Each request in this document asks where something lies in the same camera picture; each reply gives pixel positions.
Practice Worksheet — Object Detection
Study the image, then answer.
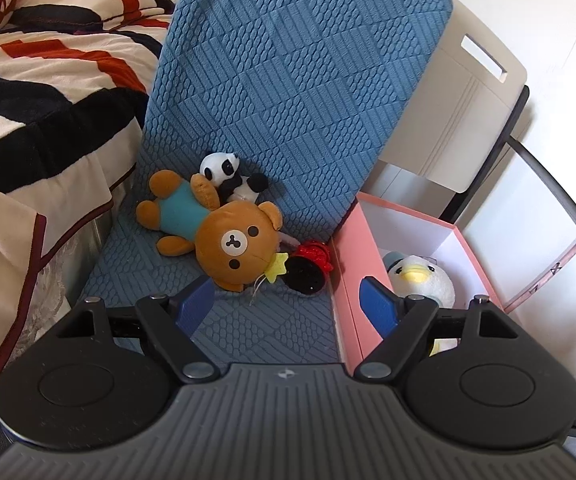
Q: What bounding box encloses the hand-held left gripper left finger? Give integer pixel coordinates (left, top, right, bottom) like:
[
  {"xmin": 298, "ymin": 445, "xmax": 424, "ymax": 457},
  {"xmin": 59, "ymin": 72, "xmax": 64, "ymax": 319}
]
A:
[{"xmin": 58, "ymin": 275, "xmax": 221, "ymax": 384}]

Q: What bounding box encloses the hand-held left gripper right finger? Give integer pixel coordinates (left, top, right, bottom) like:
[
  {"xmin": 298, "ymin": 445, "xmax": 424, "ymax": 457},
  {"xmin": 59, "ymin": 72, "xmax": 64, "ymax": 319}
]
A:
[{"xmin": 352, "ymin": 275, "xmax": 524, "ymax": 384}]

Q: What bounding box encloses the pink storage box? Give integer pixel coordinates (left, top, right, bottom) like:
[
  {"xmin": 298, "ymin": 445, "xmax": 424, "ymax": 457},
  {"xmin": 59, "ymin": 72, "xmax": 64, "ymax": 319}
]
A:
[{"xmin": 330, "ymin": 191, "xmax": 521, "ymax": 378}]

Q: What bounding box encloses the brown bear plush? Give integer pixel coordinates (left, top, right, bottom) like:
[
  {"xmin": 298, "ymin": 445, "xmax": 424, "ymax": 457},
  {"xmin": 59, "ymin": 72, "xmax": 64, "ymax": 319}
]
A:
[{"xmin": 135, "ymin": 169, "xmax": 289, "ymax": 292}]

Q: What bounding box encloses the black and white panda plush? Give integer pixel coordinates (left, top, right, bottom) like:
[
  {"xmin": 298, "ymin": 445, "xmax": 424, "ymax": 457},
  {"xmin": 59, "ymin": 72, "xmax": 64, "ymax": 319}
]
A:
[{"xmin": 199, "ymin": 152, "xmax": 269, "ymax": 206}]

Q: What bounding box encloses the white duck plush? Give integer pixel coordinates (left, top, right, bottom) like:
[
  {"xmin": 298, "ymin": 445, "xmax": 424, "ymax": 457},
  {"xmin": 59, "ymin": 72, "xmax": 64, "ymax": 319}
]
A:
[{"xmin": 382, "ymin": 252, "xmax": 461, "ymax": 357}]

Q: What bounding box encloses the black round toy red bow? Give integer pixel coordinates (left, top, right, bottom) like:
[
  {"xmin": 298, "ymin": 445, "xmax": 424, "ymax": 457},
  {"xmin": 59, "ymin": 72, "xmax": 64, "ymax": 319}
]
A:
[{"xmin": 283, "ymin": 241, "xmax": 336, "ymax": 300}]

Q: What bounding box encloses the beige plastic chair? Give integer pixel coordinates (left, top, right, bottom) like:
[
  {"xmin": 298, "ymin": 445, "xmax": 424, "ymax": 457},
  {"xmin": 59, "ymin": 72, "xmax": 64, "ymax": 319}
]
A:
[{"xmin": 375, "ymin": 0, "xmax": 531, "ymax": 221}]

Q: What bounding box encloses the black curved tube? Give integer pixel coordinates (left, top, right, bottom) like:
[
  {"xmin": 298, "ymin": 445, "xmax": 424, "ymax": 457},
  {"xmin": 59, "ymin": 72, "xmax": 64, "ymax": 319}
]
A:
[{"xmin": 505, "ymin": 135, "xmax": 576, "ymax": 281}]

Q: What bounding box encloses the blue textured chair cover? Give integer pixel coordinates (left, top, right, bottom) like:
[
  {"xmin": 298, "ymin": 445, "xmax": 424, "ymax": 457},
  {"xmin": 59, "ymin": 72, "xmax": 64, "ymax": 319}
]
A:
[{"xmin": 70, "ymin": 0, "xmax": 454, "ymax": 368}]

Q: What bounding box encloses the striped fleece blanket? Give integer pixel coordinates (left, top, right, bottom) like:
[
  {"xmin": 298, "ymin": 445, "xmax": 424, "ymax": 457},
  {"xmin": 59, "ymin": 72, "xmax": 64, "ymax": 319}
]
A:
[{"xmin": 0, "ymin": 0, "xmax": 176, "ymax": 411}]

